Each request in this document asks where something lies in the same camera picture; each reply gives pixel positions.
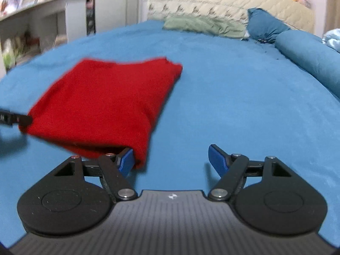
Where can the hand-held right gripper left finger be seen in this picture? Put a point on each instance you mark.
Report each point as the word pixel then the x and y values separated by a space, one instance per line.
pixel 127 161

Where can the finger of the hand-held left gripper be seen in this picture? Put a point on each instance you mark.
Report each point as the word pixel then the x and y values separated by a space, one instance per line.
pixel 21 119

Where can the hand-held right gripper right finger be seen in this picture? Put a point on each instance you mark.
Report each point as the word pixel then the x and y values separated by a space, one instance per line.
pixel 217 162

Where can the red sweater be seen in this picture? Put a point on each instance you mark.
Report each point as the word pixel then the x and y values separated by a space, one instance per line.
pixel 101 98

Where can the bed with blue sheet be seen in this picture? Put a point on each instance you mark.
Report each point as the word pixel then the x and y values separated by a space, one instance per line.
pixel 225 98

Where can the white desk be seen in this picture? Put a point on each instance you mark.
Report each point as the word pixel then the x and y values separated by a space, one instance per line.
pixel 53 5

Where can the blue duvet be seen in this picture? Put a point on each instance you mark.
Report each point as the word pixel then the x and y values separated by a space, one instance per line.
pixel 308 55

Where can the green pillow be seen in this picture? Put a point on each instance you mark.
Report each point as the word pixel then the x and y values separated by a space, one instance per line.
pixel 199 24

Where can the blue pillow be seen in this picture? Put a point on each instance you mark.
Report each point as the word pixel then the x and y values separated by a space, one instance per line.
pixel 265 25

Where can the white wardrobe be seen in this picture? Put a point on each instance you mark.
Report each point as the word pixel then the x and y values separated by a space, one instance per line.
pixel 114 0

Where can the light blue quilt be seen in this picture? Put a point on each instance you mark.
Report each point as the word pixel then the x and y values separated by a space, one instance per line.
pixel 333 38

